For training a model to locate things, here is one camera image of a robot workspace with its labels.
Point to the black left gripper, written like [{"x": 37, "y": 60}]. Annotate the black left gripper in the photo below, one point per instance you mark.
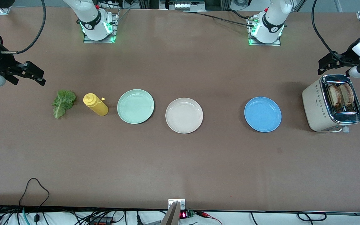
[{"x": 345, "y": 59}]

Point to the brown bread slice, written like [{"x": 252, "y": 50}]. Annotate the brown bread slice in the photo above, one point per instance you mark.
[
  {"x": 334, "y": 95},
  {"x": 347, "y": 93}
]

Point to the green lettuce leaf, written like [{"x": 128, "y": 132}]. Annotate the green lettuce leaf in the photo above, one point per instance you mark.
[{"x": 62, "y": 101}]

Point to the yellow mustard squeeze bottle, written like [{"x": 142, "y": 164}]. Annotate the yellow mustard squeeze bottle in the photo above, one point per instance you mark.
[{"x": 97, "y": 106}]

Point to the blue plate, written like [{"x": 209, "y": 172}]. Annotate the blue plate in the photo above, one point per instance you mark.
[{"x": 262, "y": 114}]

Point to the light green plate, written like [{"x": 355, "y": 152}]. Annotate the light green plate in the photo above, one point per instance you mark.
[{"x": 135, "y": 106}]

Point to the beige plate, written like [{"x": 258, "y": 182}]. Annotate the beige plate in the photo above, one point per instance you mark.
[{"x": 184, "y": 115}]

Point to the beige chrome toaster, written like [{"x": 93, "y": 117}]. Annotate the beige chrome toaster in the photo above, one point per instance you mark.
[{"x": 316, "y": 106}]

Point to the silver power strip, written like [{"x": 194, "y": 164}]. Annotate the silver power strip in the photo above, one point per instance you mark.
[{"x": 183, "y": 5}]

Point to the black power plug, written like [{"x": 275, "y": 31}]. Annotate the black power plug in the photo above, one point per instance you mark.
[{"x": 138, "y": 220}]

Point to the red clip lead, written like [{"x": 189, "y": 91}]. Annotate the red clip lead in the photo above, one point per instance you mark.
[{"x": 205, "y": 214}]

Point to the red display electronics module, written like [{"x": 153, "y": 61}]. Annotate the red display electronics module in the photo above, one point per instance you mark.
[{"x": 183, "y": 215}]

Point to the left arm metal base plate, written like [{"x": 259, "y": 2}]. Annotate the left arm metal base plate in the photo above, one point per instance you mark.
[{"x": 266, "y": 44}]

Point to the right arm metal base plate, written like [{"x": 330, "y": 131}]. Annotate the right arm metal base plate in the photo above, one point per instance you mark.
[{"x": 100, "y": 41}]

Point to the silver camera mount bracket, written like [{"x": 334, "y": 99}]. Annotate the silver camera mount bracket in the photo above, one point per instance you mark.
[{"x": 181, "y": 203}]

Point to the grey camera mount bar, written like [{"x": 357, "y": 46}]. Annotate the grey camera mount bar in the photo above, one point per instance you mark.
[{"x": 171, "y": 217}]

